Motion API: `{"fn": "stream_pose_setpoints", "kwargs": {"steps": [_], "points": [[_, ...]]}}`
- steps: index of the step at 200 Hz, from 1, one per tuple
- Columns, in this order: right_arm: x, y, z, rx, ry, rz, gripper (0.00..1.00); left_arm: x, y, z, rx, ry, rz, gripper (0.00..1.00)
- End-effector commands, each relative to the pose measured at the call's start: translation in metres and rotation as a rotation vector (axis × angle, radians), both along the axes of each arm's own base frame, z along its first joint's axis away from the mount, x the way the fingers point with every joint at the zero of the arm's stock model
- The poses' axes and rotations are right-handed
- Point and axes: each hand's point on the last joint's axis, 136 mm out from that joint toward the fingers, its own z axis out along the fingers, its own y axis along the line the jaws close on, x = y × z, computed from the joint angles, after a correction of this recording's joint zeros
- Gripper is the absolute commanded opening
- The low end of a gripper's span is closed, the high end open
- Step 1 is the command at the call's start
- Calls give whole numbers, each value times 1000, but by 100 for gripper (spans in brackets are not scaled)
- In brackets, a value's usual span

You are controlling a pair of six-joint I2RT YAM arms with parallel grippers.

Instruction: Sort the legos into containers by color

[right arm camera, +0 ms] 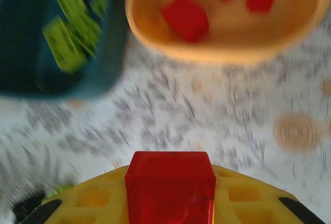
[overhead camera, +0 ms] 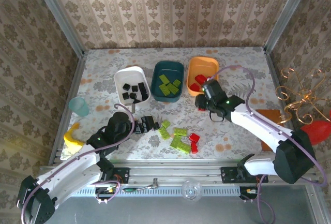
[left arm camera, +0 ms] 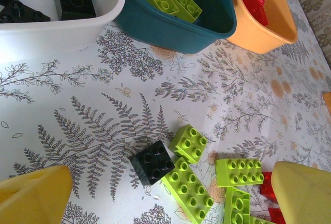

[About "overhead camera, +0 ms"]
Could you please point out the red lego brick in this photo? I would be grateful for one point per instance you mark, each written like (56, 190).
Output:
(194, 138)
(194, 87)
(200, 78)
(194, 147)
(201, 109)

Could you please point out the black lego brick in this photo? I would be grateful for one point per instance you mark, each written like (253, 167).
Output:
(143, 91)
(133, 95)
(134, 88)
(126, 86)
(125, 96)
(135, 101)
(156, 125)

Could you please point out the grey white block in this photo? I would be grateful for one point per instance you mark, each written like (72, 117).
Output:
(133, 108)

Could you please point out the small green lego brick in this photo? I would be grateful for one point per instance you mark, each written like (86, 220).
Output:
(176, 82)

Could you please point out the white plastic container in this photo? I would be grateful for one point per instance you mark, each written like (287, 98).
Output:
(121, 79)

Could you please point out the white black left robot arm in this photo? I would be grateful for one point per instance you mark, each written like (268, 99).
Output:
(67, 172)

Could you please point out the orange plastic container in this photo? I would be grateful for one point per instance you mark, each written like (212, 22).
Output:
(203, 66)

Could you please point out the teal plastic container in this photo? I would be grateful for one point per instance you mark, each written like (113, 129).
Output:
(168, 68)

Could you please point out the brown wooden board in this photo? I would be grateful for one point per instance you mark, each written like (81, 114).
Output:
(269, 115)

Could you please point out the yellow toy banana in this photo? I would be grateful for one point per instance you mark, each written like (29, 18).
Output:
(71, 141)

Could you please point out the light blue plastic cup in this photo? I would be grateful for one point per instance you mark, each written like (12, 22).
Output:
(78, 107)

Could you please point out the aluminium mounting beam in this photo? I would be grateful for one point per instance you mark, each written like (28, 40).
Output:
(175, 172)

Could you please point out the clear glass dome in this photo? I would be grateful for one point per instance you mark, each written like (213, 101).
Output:
(191, 190)

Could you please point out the red heart shaped object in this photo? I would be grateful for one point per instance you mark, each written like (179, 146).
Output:
(319, 131)

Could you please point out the aluminium table side rail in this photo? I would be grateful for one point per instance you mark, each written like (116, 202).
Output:
(74, 84)
(274, 79)

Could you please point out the aluminium frame post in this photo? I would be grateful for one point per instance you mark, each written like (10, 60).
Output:
(287, 14)
(61, 19)

